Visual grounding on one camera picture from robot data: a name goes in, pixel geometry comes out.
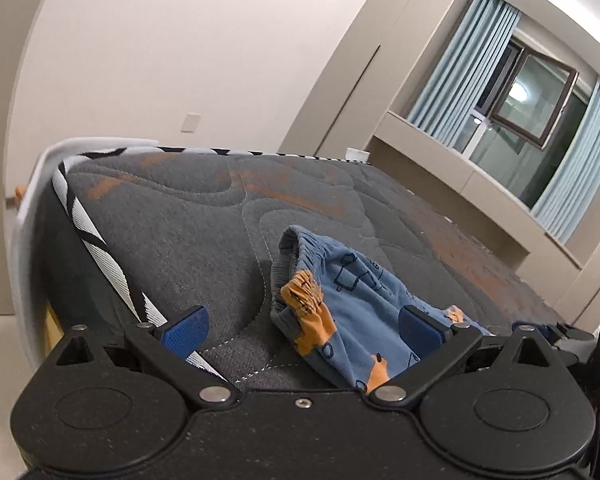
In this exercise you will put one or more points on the white wall switch plate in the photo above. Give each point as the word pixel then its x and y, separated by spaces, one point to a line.
pixel 190 123

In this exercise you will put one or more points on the beige wardrobe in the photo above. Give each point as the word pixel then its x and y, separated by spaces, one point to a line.
pixel 597 290
pixel 380 50

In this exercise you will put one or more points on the beige window bench cabinet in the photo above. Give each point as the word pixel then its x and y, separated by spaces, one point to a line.
pixel 460 175

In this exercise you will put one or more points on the light blue curtain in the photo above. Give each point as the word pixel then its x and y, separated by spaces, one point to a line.
pixel 585 170
pixel 460 70

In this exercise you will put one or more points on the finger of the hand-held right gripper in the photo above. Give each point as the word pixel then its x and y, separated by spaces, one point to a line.
pixel 572 342

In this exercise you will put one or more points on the grey quilted mattress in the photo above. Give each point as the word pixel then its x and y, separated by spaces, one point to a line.
pixel 190 230

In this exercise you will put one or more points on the blue pants with orange print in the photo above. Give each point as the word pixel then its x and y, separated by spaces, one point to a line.
pixel 360 305

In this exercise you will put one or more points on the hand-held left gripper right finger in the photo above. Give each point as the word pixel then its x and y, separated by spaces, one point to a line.
pixel 420 327

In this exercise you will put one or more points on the wooden bed frame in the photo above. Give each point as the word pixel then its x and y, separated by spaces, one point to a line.
pixel 54 325

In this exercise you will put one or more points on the small white box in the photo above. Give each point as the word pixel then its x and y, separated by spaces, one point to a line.
pixel 358 154

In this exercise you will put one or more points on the dark framed window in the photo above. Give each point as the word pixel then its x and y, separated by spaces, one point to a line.
pixel 535 105

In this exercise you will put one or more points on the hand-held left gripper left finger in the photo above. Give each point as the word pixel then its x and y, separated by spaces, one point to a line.
pixel 187 325

